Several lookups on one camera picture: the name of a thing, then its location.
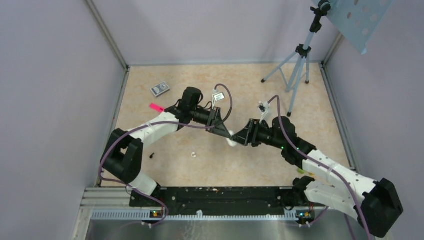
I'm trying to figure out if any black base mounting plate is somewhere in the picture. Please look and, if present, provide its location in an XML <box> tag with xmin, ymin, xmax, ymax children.
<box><xmin>129</xmin><ymin>186</ymin><xmax>319</xmax><ymax>216</ymax></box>

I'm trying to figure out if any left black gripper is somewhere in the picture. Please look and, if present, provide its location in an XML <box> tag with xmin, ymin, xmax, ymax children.
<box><xmin>190</xmin><ymin>106</ymin><xmax>231</xmax><ymax>139</ymax></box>

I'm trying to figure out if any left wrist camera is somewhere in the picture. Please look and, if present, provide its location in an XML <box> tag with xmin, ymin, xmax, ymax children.
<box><xmin>212</xmin><ymin>92</ymin><xmax>225</xmax><ymax>103</ymax></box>

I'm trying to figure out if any grey playing card box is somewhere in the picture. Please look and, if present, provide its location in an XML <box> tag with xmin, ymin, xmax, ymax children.
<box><xmin>150</xmin><ymin>81</ymin><xmax>170</xmax><ymax>98</ymax></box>

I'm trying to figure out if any white earbud charging case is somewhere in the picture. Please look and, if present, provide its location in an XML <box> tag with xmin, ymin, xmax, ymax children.
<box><xmin>226</xmin><ymin>130</ymin><xmax>238</xmax><ymax>148</ymax></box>

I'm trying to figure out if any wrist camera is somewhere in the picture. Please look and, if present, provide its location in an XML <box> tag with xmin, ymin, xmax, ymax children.
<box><xmin>258</xmin><ymin>101</ymin><xmax>270</xmax><ymax>115</ymax></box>
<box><xmin>212</xmin><ymin>92</ymin><xmax>225</xmax><ymax>103</ymax></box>

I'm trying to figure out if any grey camera tripod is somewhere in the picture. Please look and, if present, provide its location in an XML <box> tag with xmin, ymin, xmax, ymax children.
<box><xmin>260</xmin><ymin>0</ymin><xmax>332</xmax><ymax>117</ymax></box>

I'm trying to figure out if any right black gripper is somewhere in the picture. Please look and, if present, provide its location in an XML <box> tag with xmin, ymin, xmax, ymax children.
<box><xmin>230</xmin><ymin>118</ymin><xmax>286</xmax><ymax>150</ymax></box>

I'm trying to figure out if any perforated grey metal plate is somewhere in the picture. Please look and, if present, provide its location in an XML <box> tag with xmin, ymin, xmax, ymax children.
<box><xmin>312</xmin><ymin>0</ymin><xmax>394</xmax><ymax>55</ymax></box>

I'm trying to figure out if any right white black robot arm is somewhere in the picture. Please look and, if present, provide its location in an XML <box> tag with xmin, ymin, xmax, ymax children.
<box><xmin>230</xmin><ymin>116</ymin><xmax>404</xmax><ymax>238</ymax></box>

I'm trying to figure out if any pink rectangular block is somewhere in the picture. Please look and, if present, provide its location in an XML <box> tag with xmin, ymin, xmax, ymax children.
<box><xmin>149</xmin><ymin>103</ymin><xmax>165</xmax><ymax>113</ymax></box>

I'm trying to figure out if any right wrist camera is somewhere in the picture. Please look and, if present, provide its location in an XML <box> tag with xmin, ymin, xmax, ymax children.
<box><xmin>258</xmin><ymin>101</ymin><xmax>270</xmax><ymax>115</ymax></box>

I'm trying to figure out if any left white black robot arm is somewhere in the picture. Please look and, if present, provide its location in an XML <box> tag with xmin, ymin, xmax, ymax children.
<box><xmin>100</xmin><ymin>87</ymin><xmax>236</xmax><ymax>207</ymax></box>

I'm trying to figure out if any white cable duct rail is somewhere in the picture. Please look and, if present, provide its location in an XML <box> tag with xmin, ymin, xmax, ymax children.
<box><xmin>91</xmin><ymin>209</ymin><xmax>299</xmax><ymax>222</ymax></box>

